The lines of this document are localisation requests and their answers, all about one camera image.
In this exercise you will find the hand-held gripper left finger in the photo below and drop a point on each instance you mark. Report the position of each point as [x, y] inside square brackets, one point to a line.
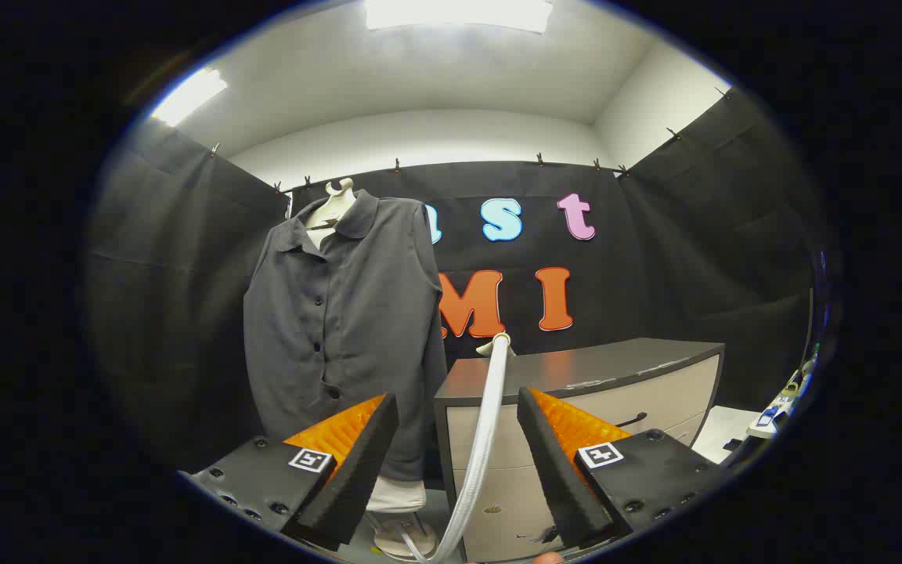
[357, 470]

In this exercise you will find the cream clothes hanger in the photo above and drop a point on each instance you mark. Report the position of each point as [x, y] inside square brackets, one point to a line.
[339, 205]

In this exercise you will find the white dress form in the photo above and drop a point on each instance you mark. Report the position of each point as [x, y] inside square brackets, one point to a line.
[396, 495]

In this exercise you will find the ceiling light panel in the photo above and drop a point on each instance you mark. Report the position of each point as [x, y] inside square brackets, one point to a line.
[459, 14]
[189, 95]

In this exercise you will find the grey and beige cabinet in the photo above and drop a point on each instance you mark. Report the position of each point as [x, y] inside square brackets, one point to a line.
[615, 368]

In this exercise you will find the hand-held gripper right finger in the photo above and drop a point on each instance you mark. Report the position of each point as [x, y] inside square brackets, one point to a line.
[557, 470]

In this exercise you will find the grey button-up shirt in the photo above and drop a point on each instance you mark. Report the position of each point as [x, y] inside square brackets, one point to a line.
[341, 329]

